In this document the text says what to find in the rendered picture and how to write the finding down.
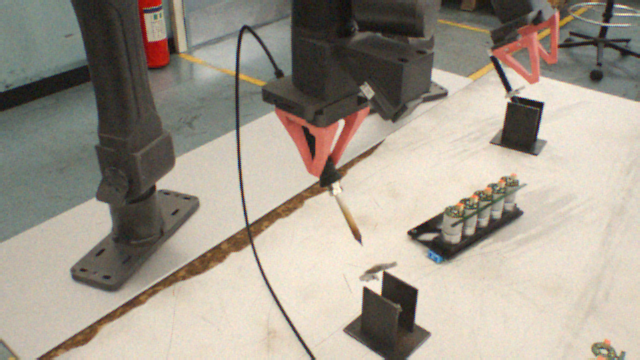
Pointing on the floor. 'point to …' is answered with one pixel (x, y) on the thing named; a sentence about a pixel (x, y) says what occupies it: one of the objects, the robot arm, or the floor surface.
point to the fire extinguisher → (153, 32)
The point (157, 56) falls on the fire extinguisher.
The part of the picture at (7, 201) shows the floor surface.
